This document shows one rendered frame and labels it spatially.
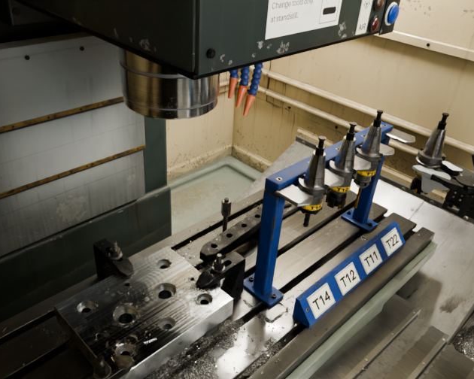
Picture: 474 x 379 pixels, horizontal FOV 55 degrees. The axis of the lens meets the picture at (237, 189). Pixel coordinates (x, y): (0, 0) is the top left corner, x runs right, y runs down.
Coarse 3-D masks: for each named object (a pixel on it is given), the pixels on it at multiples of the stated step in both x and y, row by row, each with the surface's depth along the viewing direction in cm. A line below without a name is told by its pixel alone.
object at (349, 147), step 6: (354, 138) 97; (342, 144) 97; (348, 144) 96; (354, 144) 97; (342, 150) 98; (348, 150) 97; (354, 150) 98; (336, 156) 100; (342, 156) 98; (348, 156) 98; (336, 162) 99; (342, 162) 98; (348, 162) 98; (342, 168) 99; (348, 168) 99
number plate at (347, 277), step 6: (342, 270) 111; (348, 270) 113; (354, 270) 114; (336, 276) 110; (342, 276) 111; (348, 276) 112; (354, 276) 113; (336, 282) 110; (342, 282) 110; (348, 282) 112; (354, 282) 113; (342, 288) 110; (348, 288) 111; (342, 294) 110
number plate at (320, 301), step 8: (320, 288) 106; (328, 288) 107; (312, 296) 104; (320, 296) 105; (328, 296) 107; (312, 304) 103; (320, 304) 105; (328, 304) 106; (312, 312) 103; (320, 312) 104
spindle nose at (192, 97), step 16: (128, 64) 67; (144, 64) 65; (128, 80) 69; (144, 80) 67; (160, 80) 66; (176, 80) 66; (192, 80) 67; (208, 80) 69; (128, 96) 70; (144, 96) 68; (160, 96) 67; (176, 96) 68; (192, 96) 69; (208, 96) 71; (144, 112) 70; (160, 112) 69; (176, 112) 69; (192, 112) 70
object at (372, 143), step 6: (372, 126) 103; (378, 126) 103; (372, 132) 104; (378, 132) 103; (366, 138) 105; (372, 138) 104; (378, 138) 104; (366, 144) 105; (372, 144) 105; (378, 144) 105; (366, 150) 106; (372, 150) 105; (378, 150) 106
